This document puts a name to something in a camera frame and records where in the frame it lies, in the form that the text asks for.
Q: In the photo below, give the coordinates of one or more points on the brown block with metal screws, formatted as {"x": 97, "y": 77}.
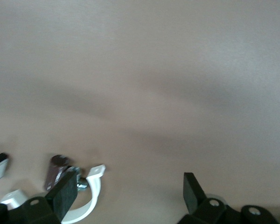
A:
{"x": 54, "y": 172}

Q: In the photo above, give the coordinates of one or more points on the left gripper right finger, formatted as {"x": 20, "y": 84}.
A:
{"x": 193, "y": 193}

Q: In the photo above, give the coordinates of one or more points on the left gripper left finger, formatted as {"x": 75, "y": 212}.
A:
{"x": 63, "y": 196}

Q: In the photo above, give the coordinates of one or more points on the brown paper table cover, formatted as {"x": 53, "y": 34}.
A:
{"x": 140, "y": 70}

